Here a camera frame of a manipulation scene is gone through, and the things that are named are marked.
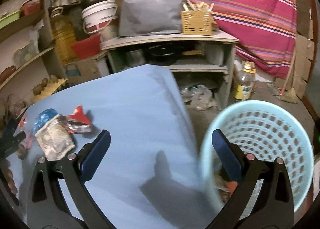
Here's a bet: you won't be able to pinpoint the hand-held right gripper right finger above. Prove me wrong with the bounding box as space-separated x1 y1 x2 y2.
211 129 295 229

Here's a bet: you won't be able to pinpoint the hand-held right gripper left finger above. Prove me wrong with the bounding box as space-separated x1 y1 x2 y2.
26 129 115 229

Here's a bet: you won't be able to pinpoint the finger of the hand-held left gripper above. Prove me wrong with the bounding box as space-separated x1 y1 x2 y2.
1 118 16 139
0 131 27 157

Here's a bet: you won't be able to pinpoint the red white wrapper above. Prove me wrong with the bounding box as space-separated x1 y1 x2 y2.
17 131 35 154

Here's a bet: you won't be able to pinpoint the silver foil wrapper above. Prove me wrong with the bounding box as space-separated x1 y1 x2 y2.
65 118 93 134

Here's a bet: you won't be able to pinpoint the blue foil wrapper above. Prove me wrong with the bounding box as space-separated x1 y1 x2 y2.
33 109 59 132

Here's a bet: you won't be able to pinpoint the clear printed snack packet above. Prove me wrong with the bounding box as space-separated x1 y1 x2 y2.
35 115 75 161

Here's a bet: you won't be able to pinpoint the light blue plastic basket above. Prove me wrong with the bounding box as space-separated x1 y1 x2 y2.
199 100 315 222

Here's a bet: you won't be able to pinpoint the blue tablecloth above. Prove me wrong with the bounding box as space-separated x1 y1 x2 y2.
5 65 213 229

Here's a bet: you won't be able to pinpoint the yellow egg tray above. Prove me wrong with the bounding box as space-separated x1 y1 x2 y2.
31 75 68 103

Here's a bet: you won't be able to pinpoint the crumpled plastic bags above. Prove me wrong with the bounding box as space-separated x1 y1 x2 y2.
180 85 218 112

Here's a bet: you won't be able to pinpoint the clear bottle yellow label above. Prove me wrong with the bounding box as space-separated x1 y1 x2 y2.
234 62 257 101

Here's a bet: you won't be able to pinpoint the clear plastic container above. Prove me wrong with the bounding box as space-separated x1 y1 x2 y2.
14 40 39 66

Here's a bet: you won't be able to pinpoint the brown cardboard box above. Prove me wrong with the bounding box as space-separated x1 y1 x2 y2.
64 57 110 81

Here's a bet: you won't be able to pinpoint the straw broom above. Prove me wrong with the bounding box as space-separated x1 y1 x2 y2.
276 64 300 105

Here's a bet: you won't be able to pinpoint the grey metal pot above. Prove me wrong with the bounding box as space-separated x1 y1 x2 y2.
207 44 224 66

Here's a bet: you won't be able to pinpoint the wooden shelf unit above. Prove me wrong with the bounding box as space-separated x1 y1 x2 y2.
0 0 68 110

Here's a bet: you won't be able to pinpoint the small steel pot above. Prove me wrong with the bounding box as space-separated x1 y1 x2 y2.
124 48 146 66

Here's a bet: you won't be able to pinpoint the red woven basket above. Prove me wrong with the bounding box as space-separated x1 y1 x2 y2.
70 35 102 60

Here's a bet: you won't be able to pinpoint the large yellow oil bottle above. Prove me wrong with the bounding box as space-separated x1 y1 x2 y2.
50 7 78 63

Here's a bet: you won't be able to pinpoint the green plastic tray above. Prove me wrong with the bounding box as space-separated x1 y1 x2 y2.
0 10 22 30

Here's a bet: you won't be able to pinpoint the black pan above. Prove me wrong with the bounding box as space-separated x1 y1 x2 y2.
146 44 180 65

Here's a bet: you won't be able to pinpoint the stacked cardboard pieces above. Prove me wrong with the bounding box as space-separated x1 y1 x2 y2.
291 19 315 100

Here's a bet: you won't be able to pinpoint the small red plastic basket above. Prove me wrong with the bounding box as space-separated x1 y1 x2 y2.
20 0 42 17

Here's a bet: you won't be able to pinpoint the low white cabinet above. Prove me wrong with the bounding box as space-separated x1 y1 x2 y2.
100 29 240 111

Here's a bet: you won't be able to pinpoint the yellow utensil holder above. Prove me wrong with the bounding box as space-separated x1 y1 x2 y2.
180 10 213 36

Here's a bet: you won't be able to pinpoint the white plastic bucket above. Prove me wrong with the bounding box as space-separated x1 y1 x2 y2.
81 0 118 35

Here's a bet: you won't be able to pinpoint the red striped cloth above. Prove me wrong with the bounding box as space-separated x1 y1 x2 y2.
105 0 299 80

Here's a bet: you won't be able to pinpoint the bundle of utensils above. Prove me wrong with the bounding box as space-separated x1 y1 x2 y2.
182 0 215 13

